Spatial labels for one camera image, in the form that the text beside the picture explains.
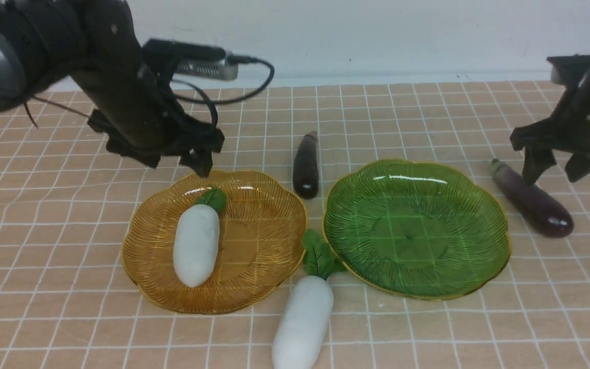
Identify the dark purple eggplant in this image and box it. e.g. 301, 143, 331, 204
292, 131, 320, 199

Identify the green ribbed glass plate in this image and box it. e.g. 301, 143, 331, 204
322, 159, 511, 301

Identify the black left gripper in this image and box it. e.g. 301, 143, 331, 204
72, 58, 225, 178

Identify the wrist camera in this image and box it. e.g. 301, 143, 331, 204
547, 54, 590, 87
141, 39, 239, 81

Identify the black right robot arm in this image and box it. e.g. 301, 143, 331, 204
510, 54, 590, 185

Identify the white radish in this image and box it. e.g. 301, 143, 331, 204
271, 229, 346, 368
173, 187, 226, 288

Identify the amber ribbed glass plate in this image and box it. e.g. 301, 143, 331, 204
121, 170, 308, 315

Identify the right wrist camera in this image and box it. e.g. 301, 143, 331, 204
547, 54, 590, 87

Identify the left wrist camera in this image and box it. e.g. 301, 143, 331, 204
141, 39, 239, 81

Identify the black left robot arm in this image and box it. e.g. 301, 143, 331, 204
0, 1, 225, 178

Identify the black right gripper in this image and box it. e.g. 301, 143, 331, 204
510, 87, 590, 186

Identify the black camera cable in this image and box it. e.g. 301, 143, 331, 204
170, 56, 276, 129

